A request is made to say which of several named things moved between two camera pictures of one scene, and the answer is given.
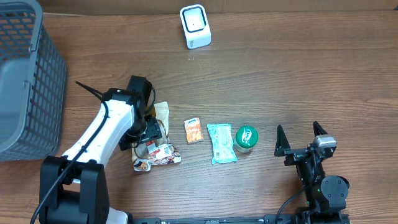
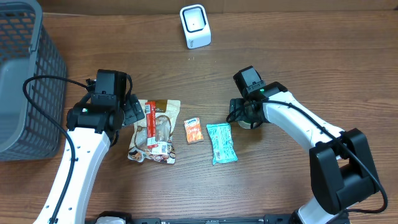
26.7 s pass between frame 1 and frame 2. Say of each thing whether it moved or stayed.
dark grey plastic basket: stayed
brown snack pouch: moved
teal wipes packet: stayed
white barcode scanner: stayed
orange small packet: stayed
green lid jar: moved
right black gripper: moved
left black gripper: moved
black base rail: stayed
